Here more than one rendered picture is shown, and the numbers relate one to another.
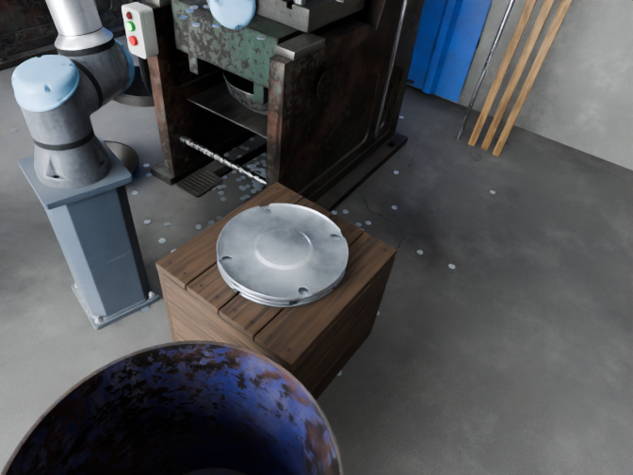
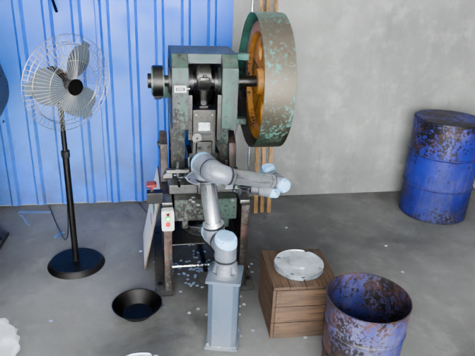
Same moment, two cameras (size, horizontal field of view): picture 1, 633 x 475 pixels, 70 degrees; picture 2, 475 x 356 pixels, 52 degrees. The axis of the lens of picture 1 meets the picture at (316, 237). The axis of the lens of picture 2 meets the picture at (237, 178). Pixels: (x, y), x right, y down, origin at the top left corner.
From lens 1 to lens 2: 2.33 m
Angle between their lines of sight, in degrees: 39
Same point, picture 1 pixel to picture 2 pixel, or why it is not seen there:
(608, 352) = (374, 257)
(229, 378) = (337, 291)
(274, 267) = (305, 268)
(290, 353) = not seen: hidden behind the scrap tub
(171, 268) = (280, 286)
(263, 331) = (323, 283)
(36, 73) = (227, 237)
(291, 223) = (290, 256)
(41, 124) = (232, 254)
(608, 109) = (295, 173)
